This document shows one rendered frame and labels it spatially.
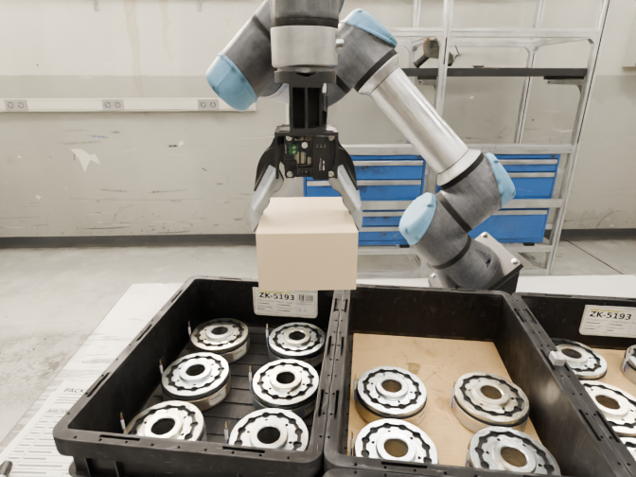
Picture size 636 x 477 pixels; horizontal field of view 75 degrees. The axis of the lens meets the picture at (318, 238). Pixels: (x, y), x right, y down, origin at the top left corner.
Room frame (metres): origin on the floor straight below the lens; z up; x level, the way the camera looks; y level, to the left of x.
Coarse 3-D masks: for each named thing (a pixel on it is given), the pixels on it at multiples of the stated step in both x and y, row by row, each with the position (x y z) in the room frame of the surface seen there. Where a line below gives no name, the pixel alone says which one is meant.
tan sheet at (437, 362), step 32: (384, 352) 0.62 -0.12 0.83; (416, 352) 0.62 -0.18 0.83; (448, 352) 0.62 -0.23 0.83; (480, 352) 0.62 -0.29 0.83; (352, 384) 0.54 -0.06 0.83; (448, 384) 0.54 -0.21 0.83; (352, 416) 0.47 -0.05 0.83; (448, 416) 0.47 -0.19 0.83; (352, 448) 0.41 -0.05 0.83; (448, 448) 0.41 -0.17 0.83
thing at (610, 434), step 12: (516, 300) 0.63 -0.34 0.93; (564, 300) 0.64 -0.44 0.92; (576, 300) 0.64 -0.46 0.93; (588, 300) 0.64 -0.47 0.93; (600, 300) 0.64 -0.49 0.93; (612, 300) 0.63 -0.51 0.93; (624, 300) 0.63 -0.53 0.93; (528, 312) 0.60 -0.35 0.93; (540, 336) 0.52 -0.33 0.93; (552, 348) 0.49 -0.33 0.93; (564, 372) 0.44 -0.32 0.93; (576, 384) 0.42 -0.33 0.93; (588, 396) 0.40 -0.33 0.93; (588, 408) 0.38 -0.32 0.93; (600, 420) 0.36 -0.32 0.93; (612, 432) 0.34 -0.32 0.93; (612, 444) 0.33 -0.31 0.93; (624, 444) 0.33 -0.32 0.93; (624, 456) 0.31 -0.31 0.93
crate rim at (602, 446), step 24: (360, 288) 0.68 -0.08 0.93; (384, 288) 0.68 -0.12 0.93; (408, 288) 0.68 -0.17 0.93; (432, 288) 0.68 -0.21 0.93; (528, 336) 0.53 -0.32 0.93; (336, 360) 0.47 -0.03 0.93; (336, 384) 0.42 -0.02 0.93; (336, 408) 0.39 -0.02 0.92; (576, 408) 0.38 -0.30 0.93; (336, 432) 0.34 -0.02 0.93; (600, 432) 0.34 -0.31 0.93; (336, 456) 0.31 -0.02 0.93; (360, 456) 0.31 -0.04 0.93; (600, 456) 0.32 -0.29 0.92
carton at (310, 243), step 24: (264, 216) 0.52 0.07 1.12; (288, 216) 0.52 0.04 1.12; (312, 216) 0.52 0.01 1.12; (336, 216) 0.52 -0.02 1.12; (264, 240) 0.45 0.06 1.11; (288, 240) 0.45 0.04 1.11; (312, 240) 0.45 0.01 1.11; (336, 240) 0.46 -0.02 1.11; (264, 264) 0.45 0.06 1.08; (288, 264) 0.45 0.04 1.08; (312, 264) 0.45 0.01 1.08; (336, 264) 0.46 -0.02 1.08; (264, 288) 0.45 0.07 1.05; (288, 288) 0.45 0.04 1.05; (312, 288) 0.45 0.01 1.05; (336, 288) 0.46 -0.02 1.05
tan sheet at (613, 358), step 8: (600, 352) 0.62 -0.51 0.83; (608, 352) 0.62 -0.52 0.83; (616, 352) 0.62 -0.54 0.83; (624, 352) 0.62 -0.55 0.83; (608, 360) 0.60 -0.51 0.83; (616, 360) 0.60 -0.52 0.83; (608, 368) 0.58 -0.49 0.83; (616, 368) 0.58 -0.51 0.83; (608, 376) 0.56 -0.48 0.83; (616, 376) 0.56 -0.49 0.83; (624, 376) 0.56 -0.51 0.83; (616, 384) 0.54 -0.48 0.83; (624, 384) 0.54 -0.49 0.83; (632, 384) 0.54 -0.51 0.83; (632, 392) 0.52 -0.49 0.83
